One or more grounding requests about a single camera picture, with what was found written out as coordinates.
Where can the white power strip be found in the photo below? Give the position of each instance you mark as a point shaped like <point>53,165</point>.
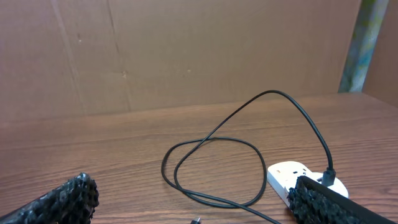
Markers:
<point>283,176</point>

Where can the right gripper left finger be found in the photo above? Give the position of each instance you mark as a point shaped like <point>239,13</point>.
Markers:
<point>73,202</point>

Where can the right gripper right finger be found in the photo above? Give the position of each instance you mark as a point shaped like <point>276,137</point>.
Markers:
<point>313,203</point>

